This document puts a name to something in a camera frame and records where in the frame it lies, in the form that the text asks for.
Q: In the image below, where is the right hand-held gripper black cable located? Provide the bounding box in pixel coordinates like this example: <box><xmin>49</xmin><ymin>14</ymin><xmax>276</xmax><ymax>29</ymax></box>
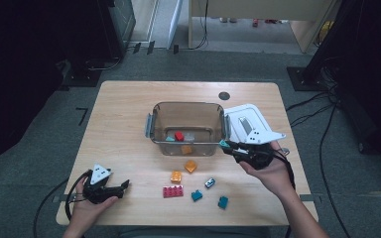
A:
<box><xmin>271</xmin><ymin>150</ymin><xmax>296</xmax><ymax>238</ymax></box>

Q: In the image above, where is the black hanging cable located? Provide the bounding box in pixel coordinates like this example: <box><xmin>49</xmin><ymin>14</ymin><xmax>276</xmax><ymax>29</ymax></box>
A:
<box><xmin>191</xmin><ymin>0</ymin><xmax>210</xmax><ymax>52</ymax></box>

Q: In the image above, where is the person's left hand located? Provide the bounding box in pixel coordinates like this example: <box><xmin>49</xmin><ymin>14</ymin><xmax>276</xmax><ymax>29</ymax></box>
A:
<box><xmin>68</xmin><ymin>178</ymin><xmax>118</xmax><ymax>229</ymax></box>

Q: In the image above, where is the transparent brown plastic storage box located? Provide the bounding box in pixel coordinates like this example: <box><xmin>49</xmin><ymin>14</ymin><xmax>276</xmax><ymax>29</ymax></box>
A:
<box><xmin>144</xmin><ymin>101</ymin><xmax>232</xmax><ymax>158</ymax></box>

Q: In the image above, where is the light wooden desk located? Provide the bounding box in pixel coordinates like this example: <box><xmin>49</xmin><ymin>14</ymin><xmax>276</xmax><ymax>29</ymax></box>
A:
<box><xmin>188</xmin><ymin>0</ymin><xmax>342</xmax><ymax>55</ymax></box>

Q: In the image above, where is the white panel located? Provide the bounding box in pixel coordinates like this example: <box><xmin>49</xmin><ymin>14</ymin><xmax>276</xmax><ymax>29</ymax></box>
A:
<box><xmin>166</xmin><ymin>0</ymin><xmax>185</xmax><ymax>51</ymax></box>

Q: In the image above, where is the long red toy brick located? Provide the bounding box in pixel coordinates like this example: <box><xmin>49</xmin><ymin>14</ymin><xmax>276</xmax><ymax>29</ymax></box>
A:
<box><xmin>162</xmin><ymin>184</ymin><xmax>185</xmax><ymax>199</ymax></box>

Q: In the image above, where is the black cable by stand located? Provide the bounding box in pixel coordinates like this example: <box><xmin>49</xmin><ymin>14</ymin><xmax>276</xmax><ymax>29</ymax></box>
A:
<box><xmin>86</xmin><ymin>57</ymin><xmax>122</xmax><ymax>72</ymax></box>

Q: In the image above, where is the person's right hand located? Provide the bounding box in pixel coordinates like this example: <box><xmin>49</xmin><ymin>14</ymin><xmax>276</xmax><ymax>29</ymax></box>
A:
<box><xmin>238</xmin><ymin>141</ymin><xmax>296</xmax><ymax>200</ymax></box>

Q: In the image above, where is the left hand-held gripper black cable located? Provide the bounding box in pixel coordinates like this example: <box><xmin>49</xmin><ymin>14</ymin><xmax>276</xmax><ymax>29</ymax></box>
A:
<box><xmin>33</xmin><ymin>169</ymin><xmax>93</xmax><ymax>238</ymax></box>

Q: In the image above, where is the black stand base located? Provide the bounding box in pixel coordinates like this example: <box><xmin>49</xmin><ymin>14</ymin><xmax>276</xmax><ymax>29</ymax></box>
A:
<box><xmin>286</xmin><ymin>65</ymin><xmax>329</xmax><ymax>92</ymax></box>
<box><xmin>61</xmin><ymin>59</ymin><xmax>102</xmax><ymax>88</ymax></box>

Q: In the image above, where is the orange toy brick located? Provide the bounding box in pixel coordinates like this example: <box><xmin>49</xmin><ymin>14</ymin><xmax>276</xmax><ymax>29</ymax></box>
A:
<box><xmin>184</xmin><ymin>159</ymin><xmax>198</xmax><ymax>175</ymax></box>

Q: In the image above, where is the yellow object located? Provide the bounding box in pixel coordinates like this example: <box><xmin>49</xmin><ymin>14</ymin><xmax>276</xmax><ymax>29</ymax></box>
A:
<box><xmin>317</xmin><ymin>20</ymin><xmax>334</xmax><ymax>47</ymax></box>

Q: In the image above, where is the tangle of black cables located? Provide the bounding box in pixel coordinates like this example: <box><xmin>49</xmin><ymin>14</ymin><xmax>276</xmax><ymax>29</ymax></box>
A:
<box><xmin>319</xmin><ymin>55</ymin><xmax>343</xmax><ymax>97</ymax></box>

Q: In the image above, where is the hand-held gripper black cable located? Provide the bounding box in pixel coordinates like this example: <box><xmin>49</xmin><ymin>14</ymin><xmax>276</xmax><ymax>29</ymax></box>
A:
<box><xmin>33</xmin><ymin>169</ymin><xmax>93</xmax><ymax>238</ymax></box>
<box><xmin>271</xmin><ymin>150</ymin><xmax>296</xmax><ymax>238</ymax></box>

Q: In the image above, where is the yellow-orange toy brick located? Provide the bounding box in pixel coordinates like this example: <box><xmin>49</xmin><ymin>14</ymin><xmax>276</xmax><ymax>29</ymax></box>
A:
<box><xmin>170</xmin><ymin>170</ymin><xmax>184</xmax><ymax>184</ymax></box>

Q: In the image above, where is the long black floor cable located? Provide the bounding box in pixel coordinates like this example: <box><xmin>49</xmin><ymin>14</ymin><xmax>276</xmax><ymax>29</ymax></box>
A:
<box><xmin>317</xmin><ymin>104</ymin><xmax>352</xmax><ymax>238</ymax></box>

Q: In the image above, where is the person's dark clothing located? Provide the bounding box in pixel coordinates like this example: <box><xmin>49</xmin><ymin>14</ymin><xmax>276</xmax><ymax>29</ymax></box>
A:
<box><xmin>118</xmin><ymin>225</ymin><xmax>273</xmax><ymax>238</ymax></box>

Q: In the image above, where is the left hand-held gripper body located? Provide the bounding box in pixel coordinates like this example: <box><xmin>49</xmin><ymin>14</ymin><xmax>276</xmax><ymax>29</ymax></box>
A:
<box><xmin>82</xmin><ymin>163</ymin><xmax>125</xmax><ymax>204</ymax></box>

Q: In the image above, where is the white plastic box lid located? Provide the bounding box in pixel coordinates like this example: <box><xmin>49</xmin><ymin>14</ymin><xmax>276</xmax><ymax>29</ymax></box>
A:
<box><xmin>223</xmin><ymin>103</ymin><xmax>281</xmax><ymax>147</ymax></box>

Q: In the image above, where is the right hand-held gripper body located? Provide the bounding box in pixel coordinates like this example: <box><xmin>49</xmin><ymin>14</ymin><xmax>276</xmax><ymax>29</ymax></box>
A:
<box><xmin>233</xmin><ymin>129</ymin><xmax>287</xmax><ymax>172</ymax></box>

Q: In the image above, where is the dark glass cabinet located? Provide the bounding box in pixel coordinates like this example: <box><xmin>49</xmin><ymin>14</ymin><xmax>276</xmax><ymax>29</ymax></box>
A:
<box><xmin>107</xmin><ymin>0</ymin><xmax>137</xmax><ymax>61</ymax></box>

